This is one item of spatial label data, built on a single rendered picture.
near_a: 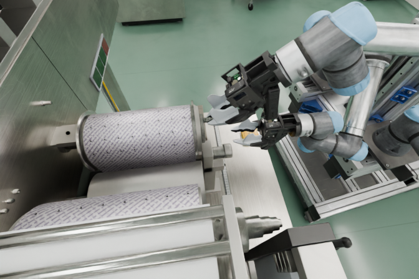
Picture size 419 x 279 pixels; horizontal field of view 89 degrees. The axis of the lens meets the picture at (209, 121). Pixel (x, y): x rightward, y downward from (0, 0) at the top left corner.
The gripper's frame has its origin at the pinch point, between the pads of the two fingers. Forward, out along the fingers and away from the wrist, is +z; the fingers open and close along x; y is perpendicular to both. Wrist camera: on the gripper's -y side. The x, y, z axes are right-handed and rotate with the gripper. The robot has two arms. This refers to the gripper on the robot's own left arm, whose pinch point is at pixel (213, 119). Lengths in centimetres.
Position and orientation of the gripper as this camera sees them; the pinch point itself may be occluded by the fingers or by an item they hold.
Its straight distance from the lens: 53.5
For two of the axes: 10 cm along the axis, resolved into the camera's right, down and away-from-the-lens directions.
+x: 1.3, 8.1, -5.7
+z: -7.6, 4.6, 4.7
